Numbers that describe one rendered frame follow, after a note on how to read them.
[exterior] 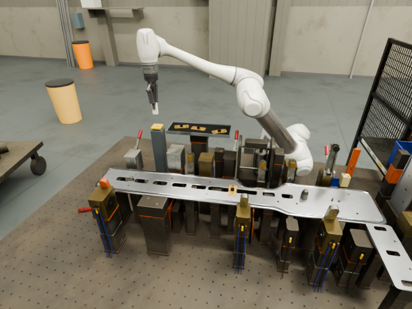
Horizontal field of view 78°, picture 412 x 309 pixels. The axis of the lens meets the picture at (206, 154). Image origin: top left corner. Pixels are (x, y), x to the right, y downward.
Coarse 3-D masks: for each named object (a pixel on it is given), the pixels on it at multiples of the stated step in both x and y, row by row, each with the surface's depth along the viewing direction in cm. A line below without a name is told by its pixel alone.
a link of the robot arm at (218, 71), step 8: (160, 40) 138; (160, 48) 139; (168, 48) 142; (176, 48) 143; (160, 56) 143; (176, 56) 143; (184, 56) 141; (192, 56) 139; (192, 64) 140; (200, 64) 137; (208, 64) 136; (216, 64) 137; (208, 72) 137; (216, 72) 136; (224, 72) 136; (232, 72) 137; (224, 80) 140; (232, 80) 138
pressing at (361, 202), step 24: (120, 168) 143; (120, 192) 127; (144, 192) 126; (168, 192) 125; (192, 192) 125; (216, 192) 125; (264, 192) 125; (288, 192) 124; (312, 192) 124; (336, 192) 124; (360, 192) 124; (312, 216) 111; (360, 216) 110
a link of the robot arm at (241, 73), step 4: (240, 68) 139; (236, 72) 137; (240, 72) 137; (244, 72) 137; (248, 72) 137; (252, 72) 140; (236, 76) 137; (240, 76) 136; (244, 76) 135; (248, 76) 134; (252, 76) 135; (256, 76) 138; (236, 80) 138; (240, 80) 135; (260, 80) 140; (232, 84) 140; (236, 84) 138; (260, 84) 140
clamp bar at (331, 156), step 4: (332, 144) 121; (336, 144) 121; (332, 148) 122; (336, 148) 118; (332, 152) 123; (336, 152) 122; (328, 156) 124; (332, 156) 124; (336, 156) 122; (328, 160) 124; (332, 160) 124; (328, 164) 125; (332, 164) 125; (332, 168) 125; (332, 172) 126; (324, 176) 127
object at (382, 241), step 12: (372, 228) 105; (372, 240) 100; (384, 240) 99; (396, 240) 99; (384, 252) 95; (384, 264) 90; (396, 264) 90; (408, 264) 90; (396, 276) 87; (408, 276) 87; (408, 288) 83
